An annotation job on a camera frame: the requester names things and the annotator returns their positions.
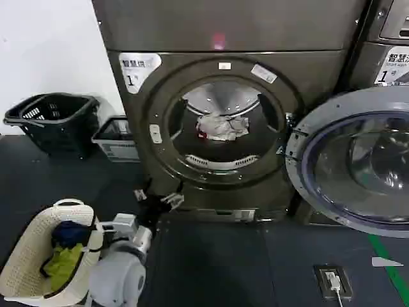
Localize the yellow-green garment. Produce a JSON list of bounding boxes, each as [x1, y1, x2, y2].
[[40, 243, 89, 292]]

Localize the white woven laundry basket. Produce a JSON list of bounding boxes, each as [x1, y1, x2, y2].
[[0, 198, 104, 300]]

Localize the black plastic shopping basket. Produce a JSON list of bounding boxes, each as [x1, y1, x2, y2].
[[3, 92, 101, 160]]

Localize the grey rectangular plastic bin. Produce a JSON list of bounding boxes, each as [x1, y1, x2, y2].
[[91, 115, 142, 164]]

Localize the white plug with cable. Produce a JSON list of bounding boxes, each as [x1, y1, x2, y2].
[[322, 269, 345, 307]]

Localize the grey dryer with open drum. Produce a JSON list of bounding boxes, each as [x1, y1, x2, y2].
[[91, 0, 373, 224]]

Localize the round glass dryer door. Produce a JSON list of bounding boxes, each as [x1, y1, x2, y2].
[[284, 83, 409, 239]]

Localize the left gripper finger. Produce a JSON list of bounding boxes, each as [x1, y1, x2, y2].
[[160, 182, 185, 210], [133, 178, 153, 203]]

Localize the dark blue garment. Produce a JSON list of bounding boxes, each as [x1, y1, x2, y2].
[[51, 220, 94, 249]]

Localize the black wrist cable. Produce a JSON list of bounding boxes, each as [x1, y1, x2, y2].
[[91, 219, 120, 249]]

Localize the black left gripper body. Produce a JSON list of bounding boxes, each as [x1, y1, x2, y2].
[[138, 193, 164, 230]]

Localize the white crumpled cloth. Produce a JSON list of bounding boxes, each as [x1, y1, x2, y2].
[[195, 112, 251, 142]]

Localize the grey dryer with white label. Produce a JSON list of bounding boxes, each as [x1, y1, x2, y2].
[[347, 0, 409, 97]]

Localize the black floor socket box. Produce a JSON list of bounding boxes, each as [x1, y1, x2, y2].
[[313, 264, 354, 302]]

